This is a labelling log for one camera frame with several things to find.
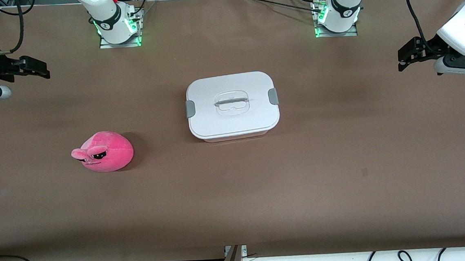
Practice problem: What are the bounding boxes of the pink plush toy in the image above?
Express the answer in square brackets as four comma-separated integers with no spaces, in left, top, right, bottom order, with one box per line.
[69,129,135,175]

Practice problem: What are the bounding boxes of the white box lid grey clips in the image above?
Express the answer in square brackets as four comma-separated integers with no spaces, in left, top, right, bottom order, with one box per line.
[183,70,282,141]

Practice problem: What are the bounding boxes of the pink plastic box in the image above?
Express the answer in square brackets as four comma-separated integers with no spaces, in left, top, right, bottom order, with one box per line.
[201,129,271,144]

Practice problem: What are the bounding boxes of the brown table cover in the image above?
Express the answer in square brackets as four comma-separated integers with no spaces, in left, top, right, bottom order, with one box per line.
[0,0,465,261]

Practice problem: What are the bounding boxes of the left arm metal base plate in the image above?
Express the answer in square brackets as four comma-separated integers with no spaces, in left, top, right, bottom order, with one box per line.
[312,0,358,40]

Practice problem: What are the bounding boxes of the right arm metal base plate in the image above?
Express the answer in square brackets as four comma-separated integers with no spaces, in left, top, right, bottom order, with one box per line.
[97,7,145,50]

